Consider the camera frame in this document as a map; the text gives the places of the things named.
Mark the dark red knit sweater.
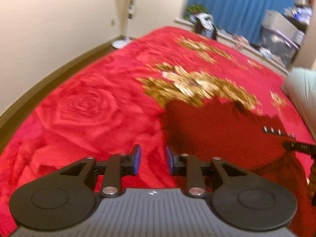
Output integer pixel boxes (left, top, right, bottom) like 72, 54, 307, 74
160, 97, 315, 236

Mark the dark clothes pile on sill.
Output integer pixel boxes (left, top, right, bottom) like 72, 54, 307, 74
189, 12, 217, 40

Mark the person's right hand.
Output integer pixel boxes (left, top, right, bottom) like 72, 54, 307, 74
308, 162, 316, 198

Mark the pale green pillow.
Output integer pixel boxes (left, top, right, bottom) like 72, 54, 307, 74
281, 67, 316, 140

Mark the tissue pack on sill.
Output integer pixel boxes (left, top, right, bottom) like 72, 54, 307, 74
259, 47, 272, 59

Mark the red floral bed blanket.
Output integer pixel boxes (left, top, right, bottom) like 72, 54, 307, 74
1, 27, 313, 236

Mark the wooden shelf unit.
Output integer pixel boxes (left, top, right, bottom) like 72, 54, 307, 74
283, 0, 316, 70

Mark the pink cloth on sill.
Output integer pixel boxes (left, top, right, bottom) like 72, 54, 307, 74
232, 34, 250, 51

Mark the grey cardboard box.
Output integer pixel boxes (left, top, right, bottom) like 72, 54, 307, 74
262, 10, 305, 46

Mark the blue curtain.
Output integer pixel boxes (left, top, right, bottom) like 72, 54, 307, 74
187, 0, 295, 43

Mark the green potted plant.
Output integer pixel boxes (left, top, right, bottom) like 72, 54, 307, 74
184, 4, 208, 20

